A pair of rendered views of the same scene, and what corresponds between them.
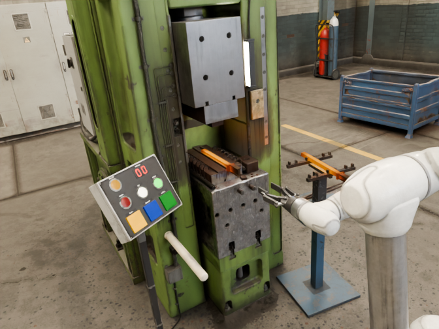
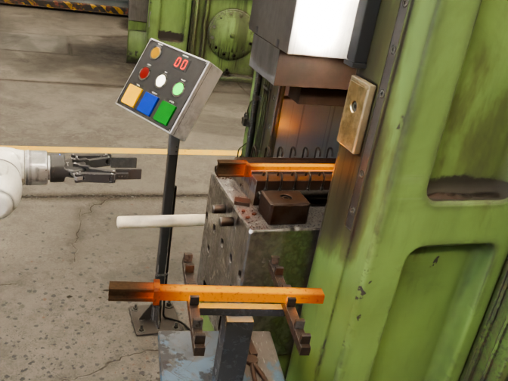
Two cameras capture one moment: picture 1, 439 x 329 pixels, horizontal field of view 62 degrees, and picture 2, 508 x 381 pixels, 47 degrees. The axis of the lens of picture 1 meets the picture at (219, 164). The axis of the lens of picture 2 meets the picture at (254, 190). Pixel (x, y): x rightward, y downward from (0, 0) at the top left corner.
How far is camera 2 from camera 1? 259 cm
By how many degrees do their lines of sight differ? 84
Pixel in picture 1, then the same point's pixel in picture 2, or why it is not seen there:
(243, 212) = (220, 256)
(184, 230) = not seen: hidden behind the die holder
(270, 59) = (416, 26)
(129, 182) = (164, 61)
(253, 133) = (338, 177)
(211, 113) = (255, 51)
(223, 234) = (203, 255)
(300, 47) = not seen: outside the picture
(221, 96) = (267, 29)
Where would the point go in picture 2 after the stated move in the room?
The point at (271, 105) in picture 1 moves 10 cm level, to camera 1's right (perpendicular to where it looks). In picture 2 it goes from (383, 147) to (386, 162)
